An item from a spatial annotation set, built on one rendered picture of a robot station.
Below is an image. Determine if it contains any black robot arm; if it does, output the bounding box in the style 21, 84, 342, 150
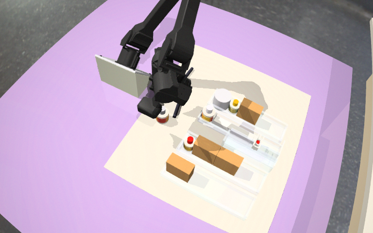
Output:
115, 0, 201, 106

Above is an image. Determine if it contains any cream jar with red lid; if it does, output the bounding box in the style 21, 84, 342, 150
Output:
184, 136, 196, 151

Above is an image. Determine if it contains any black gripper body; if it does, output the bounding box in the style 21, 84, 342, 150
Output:
137, 75, 185, 119

